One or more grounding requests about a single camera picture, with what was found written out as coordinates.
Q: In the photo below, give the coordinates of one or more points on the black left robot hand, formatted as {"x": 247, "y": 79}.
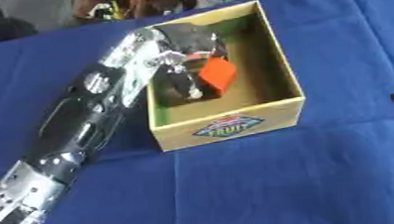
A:
{"x": 187, "y": 45}

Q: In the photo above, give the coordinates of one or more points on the orange block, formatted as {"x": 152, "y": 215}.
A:
{"x": 217, "y": 72}

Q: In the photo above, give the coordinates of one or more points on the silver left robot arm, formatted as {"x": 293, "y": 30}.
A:
{"x": 74, "y": 126}

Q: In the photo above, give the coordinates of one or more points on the tan cardboard box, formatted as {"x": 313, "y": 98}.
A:
{"x": 229, "y": 115}

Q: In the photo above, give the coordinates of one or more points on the brown chair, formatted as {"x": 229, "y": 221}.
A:
{"x": 141, "y": 2}

